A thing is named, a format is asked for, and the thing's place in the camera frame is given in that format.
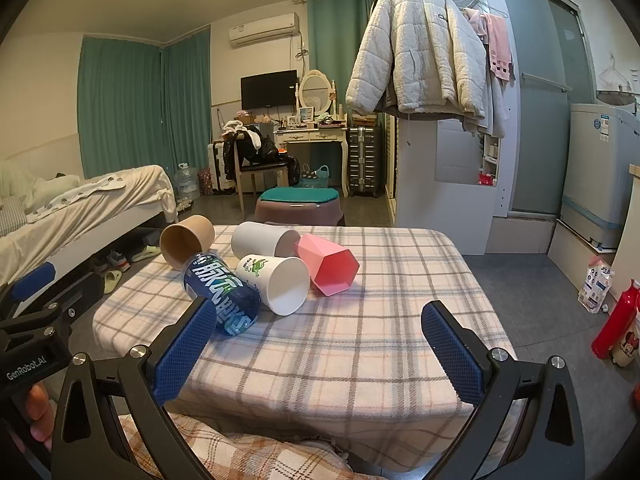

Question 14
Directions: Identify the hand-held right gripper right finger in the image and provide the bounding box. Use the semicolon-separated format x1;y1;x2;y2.
420;300;601;480

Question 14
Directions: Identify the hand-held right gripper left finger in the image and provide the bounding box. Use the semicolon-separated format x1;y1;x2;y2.
50;296;218;480

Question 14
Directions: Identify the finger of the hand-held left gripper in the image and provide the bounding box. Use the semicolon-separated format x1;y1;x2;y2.
0;261;63;335
49;272;107;342

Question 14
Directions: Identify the white cup with green print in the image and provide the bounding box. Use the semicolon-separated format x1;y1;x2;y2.
235;255;312;317

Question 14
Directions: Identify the brown paper cup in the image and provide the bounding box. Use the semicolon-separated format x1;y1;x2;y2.
159;215;216;268

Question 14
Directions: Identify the plain white cup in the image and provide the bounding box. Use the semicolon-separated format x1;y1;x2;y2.
231;221;302;261

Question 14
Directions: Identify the pink hexagonal cup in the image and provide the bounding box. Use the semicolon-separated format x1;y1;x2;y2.
295;233;361;297

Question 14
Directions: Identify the person's left hand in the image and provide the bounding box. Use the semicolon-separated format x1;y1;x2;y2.
24;382;55;442

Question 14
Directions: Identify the striped pillow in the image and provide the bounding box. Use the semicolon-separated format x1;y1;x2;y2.
0;197;28;238

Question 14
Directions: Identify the blue labelled plastic bottle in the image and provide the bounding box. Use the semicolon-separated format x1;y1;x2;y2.
182;251;262;337

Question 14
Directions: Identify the bed with beige sheet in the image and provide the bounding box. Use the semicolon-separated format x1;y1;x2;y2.
0;160;179;301

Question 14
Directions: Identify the white buttoned garment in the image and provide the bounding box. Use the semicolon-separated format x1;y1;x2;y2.
27;175;126;223

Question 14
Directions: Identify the plaid tablecloth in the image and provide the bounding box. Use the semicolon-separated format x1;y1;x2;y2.
92;225;520;476

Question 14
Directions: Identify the orange plaid cloth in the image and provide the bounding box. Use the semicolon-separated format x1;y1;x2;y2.
117;410;356;480

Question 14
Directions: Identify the large water jug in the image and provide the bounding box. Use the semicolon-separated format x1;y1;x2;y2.
175;163;201;202

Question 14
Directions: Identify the white detergent bag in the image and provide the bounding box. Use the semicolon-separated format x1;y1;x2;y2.
577;255;615;315

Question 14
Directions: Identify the red bottle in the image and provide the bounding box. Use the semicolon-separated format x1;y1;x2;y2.
591;280;640;361

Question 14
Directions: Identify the cartoon mouse container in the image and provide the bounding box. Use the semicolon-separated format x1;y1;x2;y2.
611;332;640;369

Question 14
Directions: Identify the purple stool with teal top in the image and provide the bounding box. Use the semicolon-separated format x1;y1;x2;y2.
255;187;345;227

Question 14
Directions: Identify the wide green curtain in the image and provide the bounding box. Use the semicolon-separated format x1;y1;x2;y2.
75;35;170;181

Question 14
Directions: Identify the white suitcase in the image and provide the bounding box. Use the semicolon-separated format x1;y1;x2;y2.
207;142;236;192

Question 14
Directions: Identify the wooden chair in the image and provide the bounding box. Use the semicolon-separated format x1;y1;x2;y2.
234;157;290;214

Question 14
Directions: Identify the silver suitcase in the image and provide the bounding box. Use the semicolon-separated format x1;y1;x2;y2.
347;126;385;198

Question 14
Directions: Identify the teal basket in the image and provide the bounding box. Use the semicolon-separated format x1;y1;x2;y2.
299;165;331;188

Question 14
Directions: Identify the narrow green curtain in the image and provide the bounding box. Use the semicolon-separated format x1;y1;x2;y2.
162;29;212;173

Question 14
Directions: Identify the pile of clothes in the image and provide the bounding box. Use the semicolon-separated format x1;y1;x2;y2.
222;120;301;181

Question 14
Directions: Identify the white washing machine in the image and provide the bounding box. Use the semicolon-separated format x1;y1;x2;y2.
560;102;640;251

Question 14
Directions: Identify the white dressing table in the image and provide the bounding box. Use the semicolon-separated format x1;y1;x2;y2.
272;124;351;199

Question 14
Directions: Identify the frosted glass sliding door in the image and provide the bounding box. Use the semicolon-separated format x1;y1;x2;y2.
492;0;599;217

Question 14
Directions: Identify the black television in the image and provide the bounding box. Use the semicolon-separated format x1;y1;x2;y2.
240;70;298;110

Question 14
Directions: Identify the oval white mirror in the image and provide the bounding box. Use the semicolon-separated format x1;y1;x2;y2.
298;70;337;116

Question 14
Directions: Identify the white puffer jacket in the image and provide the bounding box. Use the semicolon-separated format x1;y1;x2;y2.
345;0;489;120

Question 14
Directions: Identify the pink hanging garment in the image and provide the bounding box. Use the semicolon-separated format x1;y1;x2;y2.
481;12;516;83

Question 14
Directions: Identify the white air conditioner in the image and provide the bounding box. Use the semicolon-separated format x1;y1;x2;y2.
229;12;301;49

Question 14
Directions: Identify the tall green curtain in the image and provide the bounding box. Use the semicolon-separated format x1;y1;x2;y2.
306;0;377;122

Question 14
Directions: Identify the wire clothes hanger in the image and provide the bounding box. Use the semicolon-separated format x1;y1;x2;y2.
599;54;640;94

